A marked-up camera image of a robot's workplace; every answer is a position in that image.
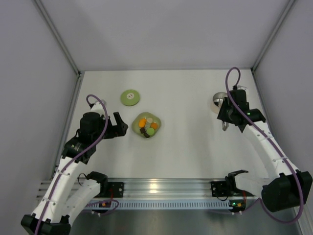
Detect metal serving tongs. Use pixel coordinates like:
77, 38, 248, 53
221, 97, 230, 132

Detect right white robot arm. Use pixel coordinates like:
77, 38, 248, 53
213, 88, 313, 212

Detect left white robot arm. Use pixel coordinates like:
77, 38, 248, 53
21, 95, 128, 235

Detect green square lunch box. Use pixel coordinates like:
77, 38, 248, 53
132, 112, 162, 139

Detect metal bowl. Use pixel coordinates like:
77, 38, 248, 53
212, 92, 227, 108

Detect green round lid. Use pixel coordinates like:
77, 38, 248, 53
120, 89, 140, 106

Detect orange round snack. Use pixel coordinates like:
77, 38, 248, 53
151, 122, 158, 130

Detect left black base bracket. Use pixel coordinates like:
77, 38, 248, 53
96, 182, 125, 198

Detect black base bracket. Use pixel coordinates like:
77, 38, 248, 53
96, 182, 125, 198
210, 181, 253, 197

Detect right black base bracket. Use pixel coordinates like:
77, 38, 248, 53
210, 181, 253, 197

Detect left aluminium frame post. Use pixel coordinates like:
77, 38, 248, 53
31, 0, 82, 75

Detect aluminium frame post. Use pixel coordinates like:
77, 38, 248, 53
250, 0, 298, 75
31, 0, 82, 75

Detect aluminium mounting rail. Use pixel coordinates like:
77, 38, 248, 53
109, 178, 224, 200

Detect white slotted cable duct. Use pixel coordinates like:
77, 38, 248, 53
85, 199, 232, 210

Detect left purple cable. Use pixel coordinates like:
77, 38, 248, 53
34, 94, 121, 235

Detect right aluminium frame post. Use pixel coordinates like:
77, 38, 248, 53
250, 0, 298, 75

